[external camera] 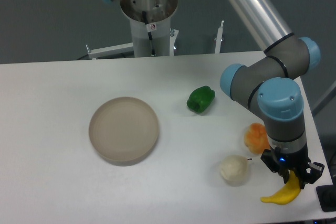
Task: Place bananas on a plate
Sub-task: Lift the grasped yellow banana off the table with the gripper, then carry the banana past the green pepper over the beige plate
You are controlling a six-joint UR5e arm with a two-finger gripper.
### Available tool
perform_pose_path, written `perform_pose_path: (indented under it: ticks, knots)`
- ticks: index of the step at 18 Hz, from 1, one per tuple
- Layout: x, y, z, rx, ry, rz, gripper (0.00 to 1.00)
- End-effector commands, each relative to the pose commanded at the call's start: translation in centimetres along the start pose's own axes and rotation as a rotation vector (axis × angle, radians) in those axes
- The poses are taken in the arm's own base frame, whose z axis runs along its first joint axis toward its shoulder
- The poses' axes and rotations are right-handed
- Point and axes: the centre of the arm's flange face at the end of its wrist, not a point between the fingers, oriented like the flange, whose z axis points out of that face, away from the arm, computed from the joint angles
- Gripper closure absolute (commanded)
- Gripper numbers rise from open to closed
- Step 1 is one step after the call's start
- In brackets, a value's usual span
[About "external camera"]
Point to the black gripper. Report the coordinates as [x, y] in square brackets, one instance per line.
[298, 162]

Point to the yellow banana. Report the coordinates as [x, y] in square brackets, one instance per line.
[285, 195]

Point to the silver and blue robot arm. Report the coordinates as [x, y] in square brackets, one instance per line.
[267, 88]

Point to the beige round plate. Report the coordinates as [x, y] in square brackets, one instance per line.
[124, 131]

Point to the black device at table edge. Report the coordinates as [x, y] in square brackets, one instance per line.
[326, 197]

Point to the orange peach fruit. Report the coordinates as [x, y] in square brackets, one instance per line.
[255, 138]

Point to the white pear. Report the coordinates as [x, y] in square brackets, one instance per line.
[235, 169]

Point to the green bell pepper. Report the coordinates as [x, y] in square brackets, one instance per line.
[200, 99]

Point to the white upright bracket post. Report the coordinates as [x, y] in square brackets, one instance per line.
[219, 38]

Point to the white metal frame bracket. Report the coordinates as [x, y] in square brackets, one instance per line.
[123, 49]

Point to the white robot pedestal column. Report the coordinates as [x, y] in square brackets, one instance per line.
[150, 24]

